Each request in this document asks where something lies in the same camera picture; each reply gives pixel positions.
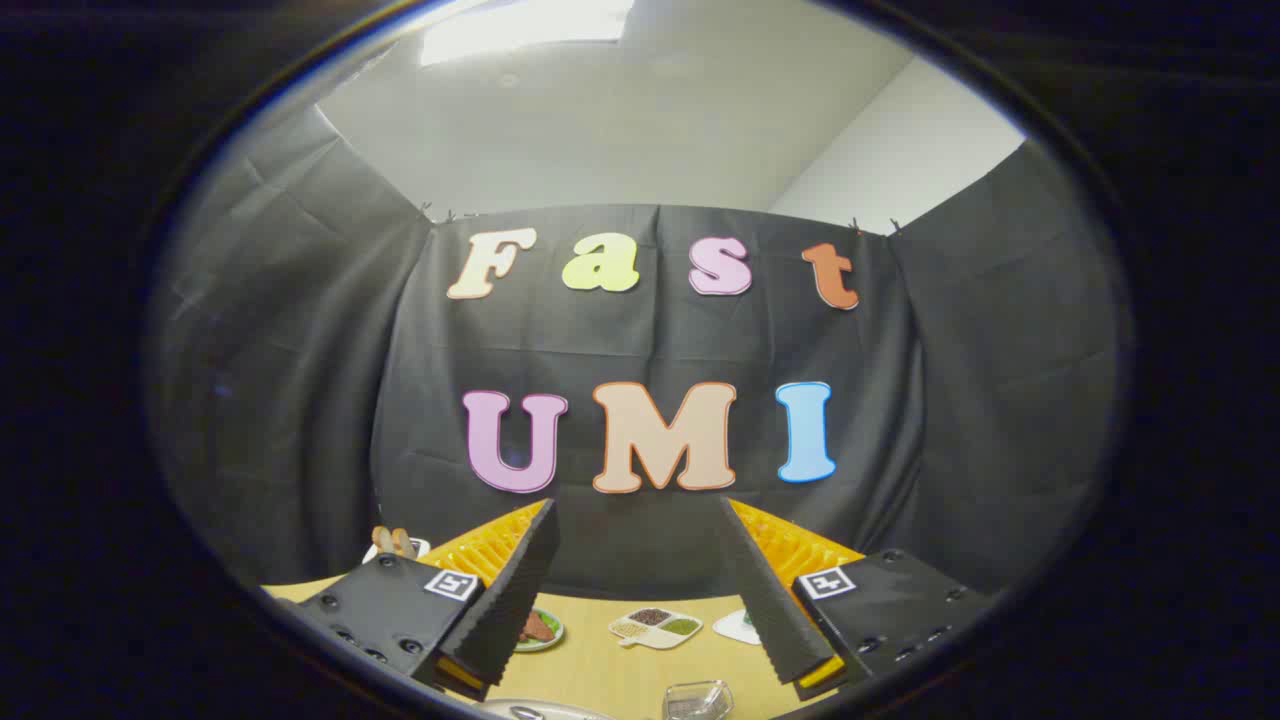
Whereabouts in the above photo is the pale green food plate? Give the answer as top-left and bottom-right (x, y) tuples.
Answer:
(513, 607), (566, 653)

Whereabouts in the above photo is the metal wire cutlery basket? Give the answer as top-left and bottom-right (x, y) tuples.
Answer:
(662, 680), (734, 720)

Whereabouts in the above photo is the large white plate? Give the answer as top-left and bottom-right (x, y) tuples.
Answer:
(480, 697), (621, 720)

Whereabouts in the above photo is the white divided condiment dish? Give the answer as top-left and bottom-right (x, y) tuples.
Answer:
(608, 606), (704, 651)

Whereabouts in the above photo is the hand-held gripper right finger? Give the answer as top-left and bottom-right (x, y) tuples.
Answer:
(718, 495), (1001, 703)

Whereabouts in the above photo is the cream toaster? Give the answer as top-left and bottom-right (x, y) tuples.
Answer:
(362, 535), (433, 563)

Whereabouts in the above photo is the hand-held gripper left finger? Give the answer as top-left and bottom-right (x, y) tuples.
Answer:
(298, 498), (561, 703)

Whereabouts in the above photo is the ceiling light panel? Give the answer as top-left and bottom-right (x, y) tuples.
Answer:
(420, 0), (636, 67)

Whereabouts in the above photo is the white coaster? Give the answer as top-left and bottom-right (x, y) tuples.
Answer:
(712, 608), (763, 646)

